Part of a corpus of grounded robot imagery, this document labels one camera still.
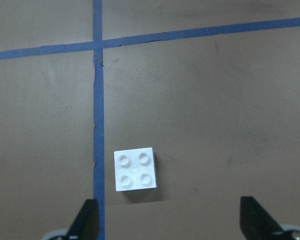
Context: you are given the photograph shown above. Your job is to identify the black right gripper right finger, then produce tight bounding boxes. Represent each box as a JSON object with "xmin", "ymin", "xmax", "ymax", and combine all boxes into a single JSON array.
[{"xmin": 239, "ymin": 196, "xmax": 285, "ymax": 240}]

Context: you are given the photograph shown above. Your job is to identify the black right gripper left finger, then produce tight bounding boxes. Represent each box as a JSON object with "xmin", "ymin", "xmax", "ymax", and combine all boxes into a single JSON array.
[{"xmin": 65, "ymin": 199, "xmax": 100, "ymax": 240}]

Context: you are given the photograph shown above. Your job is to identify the white block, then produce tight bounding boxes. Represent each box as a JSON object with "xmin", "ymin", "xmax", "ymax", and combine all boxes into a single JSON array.
[{"xmin": 114, "ymin": 147, "xmax": 157, "ymax": 192}]

